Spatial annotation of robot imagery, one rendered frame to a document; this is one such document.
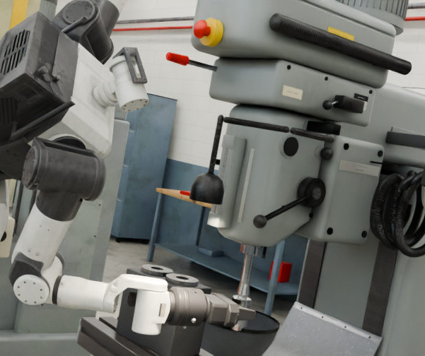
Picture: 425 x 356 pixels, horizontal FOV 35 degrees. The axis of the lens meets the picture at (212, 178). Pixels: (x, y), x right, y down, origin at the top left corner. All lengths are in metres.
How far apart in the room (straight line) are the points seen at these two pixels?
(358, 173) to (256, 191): 0.29
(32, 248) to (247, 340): 2.16
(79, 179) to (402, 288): 0.89
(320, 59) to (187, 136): 7.52
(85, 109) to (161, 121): 7.50
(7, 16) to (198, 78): 6.11
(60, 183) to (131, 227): 7.61
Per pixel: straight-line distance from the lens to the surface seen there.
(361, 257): 1.87
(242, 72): 1.54
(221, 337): 3.51
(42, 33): 1.52
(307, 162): 1.57
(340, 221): 1.65
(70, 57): 1.55
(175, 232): 8.97
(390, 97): 1.75
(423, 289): 1.87
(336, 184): 1.62
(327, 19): 1.53
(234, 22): 1.44
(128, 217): 8.93
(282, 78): 1.46
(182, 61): 1.54
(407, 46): 6.77
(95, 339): 2.01
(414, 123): 1.84
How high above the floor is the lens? 1.53
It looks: 3 degrees down
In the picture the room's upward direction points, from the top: 10 degrees clockwise
